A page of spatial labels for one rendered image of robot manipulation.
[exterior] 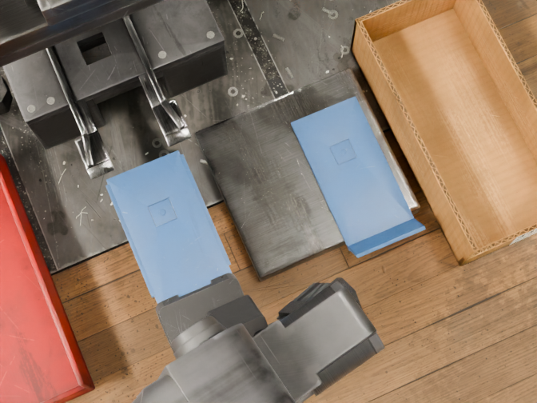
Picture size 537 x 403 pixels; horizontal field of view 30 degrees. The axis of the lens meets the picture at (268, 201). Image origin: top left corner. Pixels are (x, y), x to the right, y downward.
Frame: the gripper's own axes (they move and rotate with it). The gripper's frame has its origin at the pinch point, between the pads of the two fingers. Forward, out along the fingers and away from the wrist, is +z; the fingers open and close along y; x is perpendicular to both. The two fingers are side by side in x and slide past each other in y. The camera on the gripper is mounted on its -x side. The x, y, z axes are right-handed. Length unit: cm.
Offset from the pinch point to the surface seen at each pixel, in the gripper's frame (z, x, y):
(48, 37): 1.8, 2.8, 25.8
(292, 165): 12.6, -14.0, 5.3
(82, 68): 15.0, 1.1, 21.1
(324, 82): 15.7, -20.4, 11.0
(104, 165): 10.2, 2.8, 12.8
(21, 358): 11.4, 17.0, -1.5
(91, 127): 12.1, 2.5, 16.2
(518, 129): 10.4, -36.3, 0.3
